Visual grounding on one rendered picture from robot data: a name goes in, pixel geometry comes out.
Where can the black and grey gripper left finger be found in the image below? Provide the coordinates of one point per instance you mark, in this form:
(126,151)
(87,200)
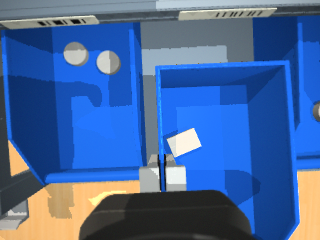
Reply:
(150,176)

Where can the blue bin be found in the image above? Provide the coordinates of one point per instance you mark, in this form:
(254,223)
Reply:
(280,39)
(75,124)
(242,113)

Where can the grey round disc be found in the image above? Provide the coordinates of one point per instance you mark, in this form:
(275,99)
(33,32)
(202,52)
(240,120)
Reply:
(76,54)
(108,62)
(316,111)

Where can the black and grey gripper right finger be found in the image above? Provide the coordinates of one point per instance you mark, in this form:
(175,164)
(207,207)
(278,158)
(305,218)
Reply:
(174,175)

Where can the grey metal block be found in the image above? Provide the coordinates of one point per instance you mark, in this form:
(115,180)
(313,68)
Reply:
(183,142)

